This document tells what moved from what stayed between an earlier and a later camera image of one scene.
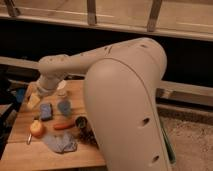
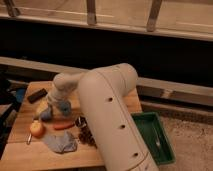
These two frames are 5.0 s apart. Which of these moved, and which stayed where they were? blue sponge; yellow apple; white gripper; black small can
Moved: white gripper
Stayed: blue sponge; black small can; yellow apple
